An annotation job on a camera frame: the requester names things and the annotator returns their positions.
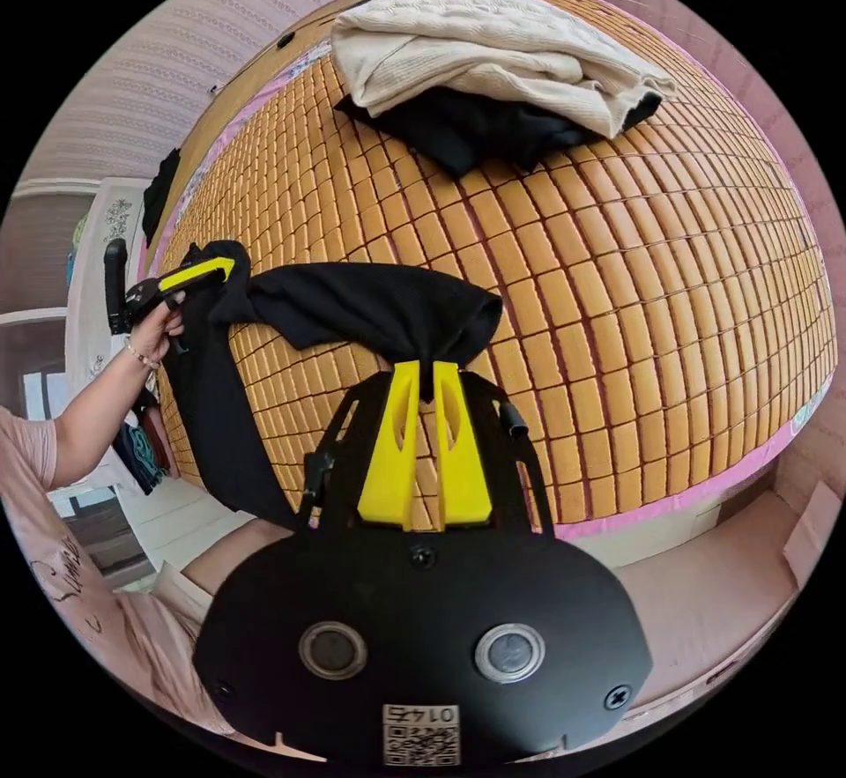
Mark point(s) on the black long sleeve shirt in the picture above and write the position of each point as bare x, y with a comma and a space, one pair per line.
363, 309

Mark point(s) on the pile of clothes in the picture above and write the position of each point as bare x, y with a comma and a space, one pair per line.
476, 58

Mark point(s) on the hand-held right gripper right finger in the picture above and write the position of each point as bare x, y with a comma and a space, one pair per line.
464, 461

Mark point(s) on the white cupboard with flower print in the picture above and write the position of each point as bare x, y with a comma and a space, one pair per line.
109, 223

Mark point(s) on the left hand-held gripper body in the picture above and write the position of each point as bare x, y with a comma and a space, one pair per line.
141, 299

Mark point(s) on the person's left forearm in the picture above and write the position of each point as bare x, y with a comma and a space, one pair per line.
99, 414

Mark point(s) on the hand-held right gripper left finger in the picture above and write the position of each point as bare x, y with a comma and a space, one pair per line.
388, 454

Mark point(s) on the person's body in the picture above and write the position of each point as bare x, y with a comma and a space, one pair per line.
73, 566

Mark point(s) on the black cloth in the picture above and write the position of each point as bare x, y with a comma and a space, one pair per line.
160, 196

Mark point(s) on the person's left hand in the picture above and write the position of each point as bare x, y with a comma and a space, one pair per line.
156, 332

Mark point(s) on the bed with woven mat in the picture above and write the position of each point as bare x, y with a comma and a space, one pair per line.
628, 295

